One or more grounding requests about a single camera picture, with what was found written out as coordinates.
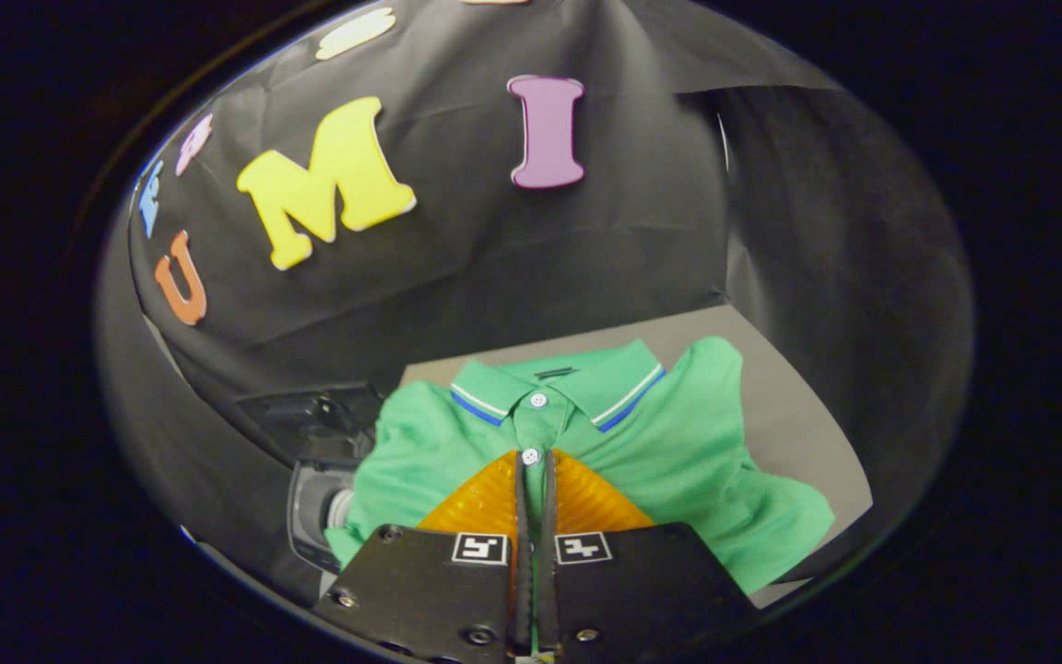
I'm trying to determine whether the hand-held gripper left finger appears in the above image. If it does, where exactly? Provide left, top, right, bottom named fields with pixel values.
left=314, top=450, right=533, bottom=664

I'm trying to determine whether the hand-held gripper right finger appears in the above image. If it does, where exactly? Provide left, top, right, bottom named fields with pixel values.
left=536, top=450, right=759, bottom=664

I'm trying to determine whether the green polo shirt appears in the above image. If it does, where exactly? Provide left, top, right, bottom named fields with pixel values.
left=325, top=336, right=837, bottom=597

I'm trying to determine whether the dark washing machine lid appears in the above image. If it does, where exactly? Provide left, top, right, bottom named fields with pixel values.
left=235, top=382, right=385, bottom=464

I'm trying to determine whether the beige cabinet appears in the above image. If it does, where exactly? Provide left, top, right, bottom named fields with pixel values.
left=399, top=303, right=874, bottom=611

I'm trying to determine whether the black backdrop cloth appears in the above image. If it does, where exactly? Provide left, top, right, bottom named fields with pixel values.
left=93, top=0, right=974, bottom=610

